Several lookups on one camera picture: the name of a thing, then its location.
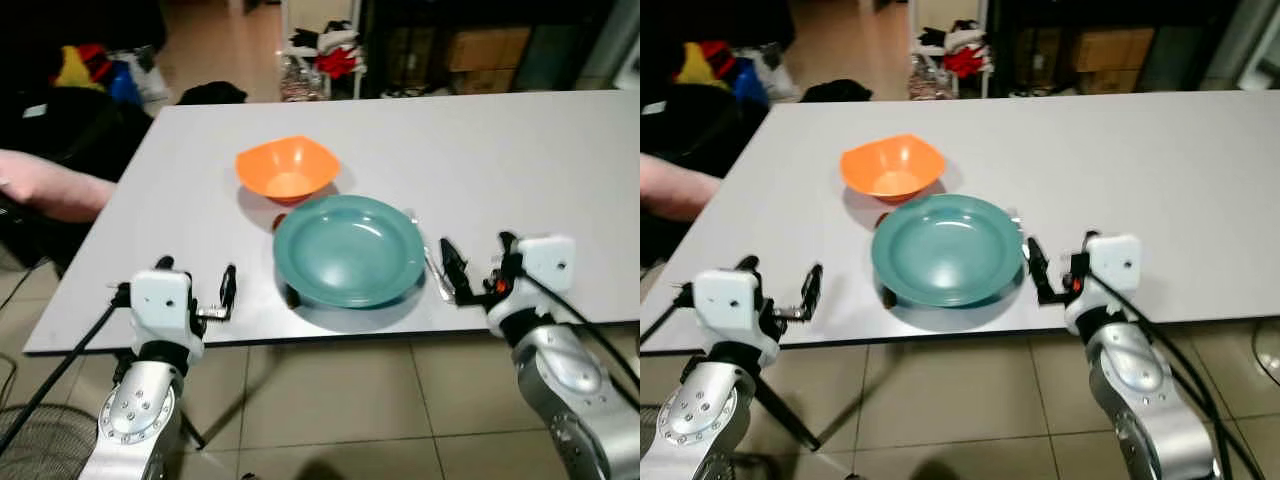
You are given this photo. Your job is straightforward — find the white plastic bag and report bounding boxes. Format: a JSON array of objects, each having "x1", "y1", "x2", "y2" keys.
[
  {"x1": 760, "y1": 45, "x2": 800, "y2": 100},
  {"x1": 134, "y1": 47, "x2": 172, "y2": 102}
]

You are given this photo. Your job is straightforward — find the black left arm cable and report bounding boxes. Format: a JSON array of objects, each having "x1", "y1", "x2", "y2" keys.
[
  {"x1": 640, "y1": 283, "x2": 696, "y2": 349},
  {"x1": 0, "y1": 282, "x2": 133, "y2": 458}
]

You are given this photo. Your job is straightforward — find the orange plastic bowl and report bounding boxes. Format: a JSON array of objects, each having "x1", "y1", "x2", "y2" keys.
[
  {"x1": 235, "y1": 135, "x2": 341, "y2": 202},
  {"x1": 840, "y1": 133, "x2": 947, "y2": 200}
]

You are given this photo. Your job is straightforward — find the wire fan grille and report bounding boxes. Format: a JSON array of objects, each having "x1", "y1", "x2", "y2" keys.
[{"x1": 0, "y1": 404, "x2": 98, "y2": 480}]

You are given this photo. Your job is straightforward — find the teal round plate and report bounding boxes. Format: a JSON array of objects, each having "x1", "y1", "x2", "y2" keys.
[
  {"x1": 272, "y1": 194, "x2": 428, "y2": 309},
  {"x1": 870, "y1": 193, "x2": 1026, "y2": 308}
]

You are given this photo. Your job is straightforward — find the white metal rack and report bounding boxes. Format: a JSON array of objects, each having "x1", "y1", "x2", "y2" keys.
[
  {"x1": 279, "y1": 0, "x2": 367, "y2": 101},
  {"x1": 906, "y1": 0, "x2": 993, "y2": 101}
]

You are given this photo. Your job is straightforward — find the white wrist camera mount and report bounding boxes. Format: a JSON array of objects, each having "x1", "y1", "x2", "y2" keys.
[
  {"x1": 1086, "y1": 234, "x2": 1144, "y2": 301},
  {"x1": 129, "y1": 268, "x2": 195, "y2": 347},
  {"x1": 693, "y1": 269, "x2": 761, "y2": 343},
  {"x1": 514, "y1": 234, "x2": 578, "y2": 297}
]

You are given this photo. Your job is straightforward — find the blue bag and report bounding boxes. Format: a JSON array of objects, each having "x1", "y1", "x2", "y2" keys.
[
  {"x1": 107, "y1": 61, "x2": 144, "y2": 107},
  {"x1": 732, "y1": 58, "x2": 770, "y2": 107}
]

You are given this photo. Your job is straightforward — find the large brown cardboard box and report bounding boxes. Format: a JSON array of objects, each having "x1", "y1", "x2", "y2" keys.
[
  {"x1": 1072, "y1": 26, "x2": 1157, "y2": 73},
  {"x1": 446, "y1": 26, "x2": 532, "y2": 73}
]

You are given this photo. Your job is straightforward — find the yellow and red plush toy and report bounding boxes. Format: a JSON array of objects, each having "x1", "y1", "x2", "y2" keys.
[
  {"x1": 51, "y1": 42, "x2": 114, "y2": 94},
  {"x1": 674, "y1": 40, "x2": 737, "y2": 90}
]

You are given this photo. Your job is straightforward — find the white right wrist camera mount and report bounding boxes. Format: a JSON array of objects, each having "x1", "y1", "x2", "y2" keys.
[
  {"x1": 1086, "y1": 234, "x2": 1144, "y2": 301},
  {"x1": 514, "y1": 234, "x2": 578, "y2": 297}
]

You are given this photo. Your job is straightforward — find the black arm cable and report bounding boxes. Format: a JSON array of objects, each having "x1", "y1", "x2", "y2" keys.
[
  {"x1": 0, "y1": 282, "x2": 133, "y2": 458},
  {"x1": 640, "y1": 283, "x2": 696, "y2": 349},
  {"x1": 1098, "y1": 272, "x2": 1266, "y2": 480},
  {"x1": 520, "y1": 270, "x2": 641, "y2": 393}
]

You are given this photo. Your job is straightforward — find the dark storage shelf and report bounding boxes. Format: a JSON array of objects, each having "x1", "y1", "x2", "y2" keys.
[
  {"x1": 988, "y1": 0, "x2": 1239, "y2": 98},
  {"x1": 362, "y1": 0, "x2": 613, "y2": 98}
]

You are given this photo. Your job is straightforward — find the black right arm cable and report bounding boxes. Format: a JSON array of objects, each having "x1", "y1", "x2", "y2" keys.
[
  {"x1": 520, "y1": 270, "x2": 641, "y2": 393},
  {"x1": 1098, "y1": 272, "x2": 1266, "y2": 480}
]

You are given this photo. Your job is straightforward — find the black floor bag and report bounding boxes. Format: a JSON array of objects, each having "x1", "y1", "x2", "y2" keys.
[
  {"x1": 177, "y1": 80, "x2": 249, "y2": 106},
  {"x1": 799, "y1": 78, "x2": 874, "y2": 104}
]

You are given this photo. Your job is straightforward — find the red white cloth pile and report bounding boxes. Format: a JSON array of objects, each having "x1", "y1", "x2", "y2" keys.
[
  {"x1": 290, "y1": 20, "x2": 363, "y2": 81},
  {"x1": 918, "y1": 18, "x2": 993, "y2": 81}
]

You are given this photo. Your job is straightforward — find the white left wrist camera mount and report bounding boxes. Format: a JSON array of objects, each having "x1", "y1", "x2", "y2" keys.
[
  {"x1": 693, "y1": 269, "x2": 761, "y2": 343},
  {"x1": 129, "y1": 268, "x2": 195, "y2": 347}
]

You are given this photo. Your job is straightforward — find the silver metal fork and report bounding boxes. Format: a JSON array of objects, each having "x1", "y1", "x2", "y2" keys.
[{"x1": 410, "y1": 210, "x2": 457, "y2": 302}]

